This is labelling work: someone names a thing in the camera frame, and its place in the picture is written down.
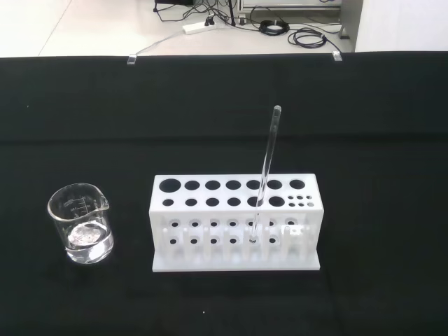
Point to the small glass beaker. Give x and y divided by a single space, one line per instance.
81 241

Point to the white power strip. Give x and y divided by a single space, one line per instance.
194 28

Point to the white metal cabinet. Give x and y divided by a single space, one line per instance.
290 13

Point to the black bench cloth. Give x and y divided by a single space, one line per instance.
105 140

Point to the white test tube rack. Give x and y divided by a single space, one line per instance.
217 213

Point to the clear cloth clip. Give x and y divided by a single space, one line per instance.
336 56
131 59

